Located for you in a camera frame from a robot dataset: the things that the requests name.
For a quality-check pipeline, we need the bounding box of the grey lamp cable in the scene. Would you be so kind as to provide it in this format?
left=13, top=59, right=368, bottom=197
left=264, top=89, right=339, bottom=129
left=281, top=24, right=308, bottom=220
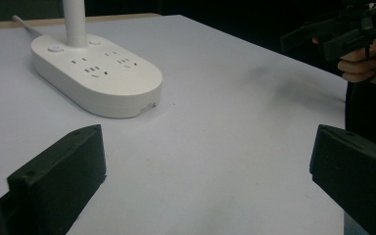
left=12, top=15, right=43, bottom=37

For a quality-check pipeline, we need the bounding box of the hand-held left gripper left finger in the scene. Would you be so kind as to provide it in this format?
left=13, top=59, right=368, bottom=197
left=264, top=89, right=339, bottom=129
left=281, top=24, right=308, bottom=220
left=7, top=123, right=108, bottom=235

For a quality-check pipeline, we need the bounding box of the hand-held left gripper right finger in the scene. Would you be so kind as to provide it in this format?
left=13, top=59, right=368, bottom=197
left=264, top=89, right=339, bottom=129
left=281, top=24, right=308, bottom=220
left=308, top=123, right=376, bottom=235

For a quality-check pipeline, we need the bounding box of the white desk lamp socket base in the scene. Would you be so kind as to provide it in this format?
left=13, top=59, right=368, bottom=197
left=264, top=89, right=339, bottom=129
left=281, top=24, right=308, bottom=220
left=30, top=0, right=164, bottom=119

